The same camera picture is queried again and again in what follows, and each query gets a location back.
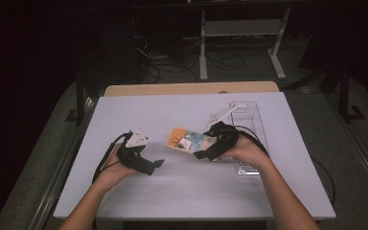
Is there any clear plastic tray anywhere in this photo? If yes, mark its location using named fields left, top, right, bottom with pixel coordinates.
left=228, top=101, right=270, bottom=176

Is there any person's right hand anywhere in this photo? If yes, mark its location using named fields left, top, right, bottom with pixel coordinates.
left=218, top=133, right=271, bottom=171

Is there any metal rail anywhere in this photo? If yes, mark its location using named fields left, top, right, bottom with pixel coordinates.
left=324, top=92, right=368, bottom=205
left=28, top=95, right=101, bottom=230

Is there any person's left hand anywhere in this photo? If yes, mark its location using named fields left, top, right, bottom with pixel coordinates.
left=97, top=142, right=142, bottom=192

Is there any bundle of black floor cables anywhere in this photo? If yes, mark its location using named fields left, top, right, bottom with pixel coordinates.
left=130, top=15, right=247, bottom=84

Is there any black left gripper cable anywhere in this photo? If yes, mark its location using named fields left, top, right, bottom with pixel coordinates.
left=91, top=131, right=132, bottom=185

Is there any black stand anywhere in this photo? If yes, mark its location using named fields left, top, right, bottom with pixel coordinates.
left=65, top=73, right=92, bottom=127
left=338, top=63, right=367, bottom=124

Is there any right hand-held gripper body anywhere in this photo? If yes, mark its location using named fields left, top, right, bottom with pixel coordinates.
left=205, top=105, right=241, bottom=156

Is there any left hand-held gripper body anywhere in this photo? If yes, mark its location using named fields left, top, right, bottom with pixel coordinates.
left=116, top=127, right=157, bottom=176

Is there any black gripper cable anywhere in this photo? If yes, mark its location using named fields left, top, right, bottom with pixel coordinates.
left=91, top=131, right=132, bottom=185
left=234, top=125, right=336, bottom=207

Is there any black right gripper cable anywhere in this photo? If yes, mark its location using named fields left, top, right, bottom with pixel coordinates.
left=234, top=125, right=336, bottom=207

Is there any white metal stand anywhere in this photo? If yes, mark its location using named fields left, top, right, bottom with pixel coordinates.
left=198, top=6, right=292, bottom=81

